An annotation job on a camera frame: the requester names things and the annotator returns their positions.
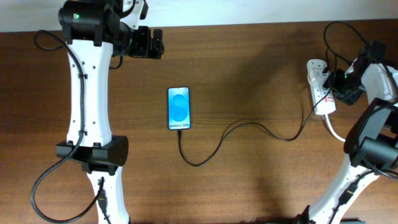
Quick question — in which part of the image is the white power strip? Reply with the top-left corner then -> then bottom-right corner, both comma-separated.
307,59 -> 336,116

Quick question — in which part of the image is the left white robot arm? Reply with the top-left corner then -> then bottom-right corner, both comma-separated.
56,1 -> 164,223

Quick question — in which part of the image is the black charger cable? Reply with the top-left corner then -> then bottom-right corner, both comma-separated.
177,48 -> 338,167

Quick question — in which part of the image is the blue Galaxy smartphone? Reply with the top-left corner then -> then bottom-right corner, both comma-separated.
167,87 -> 191,130

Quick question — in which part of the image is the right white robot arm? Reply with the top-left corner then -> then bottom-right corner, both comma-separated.
294,40 -> 397,223

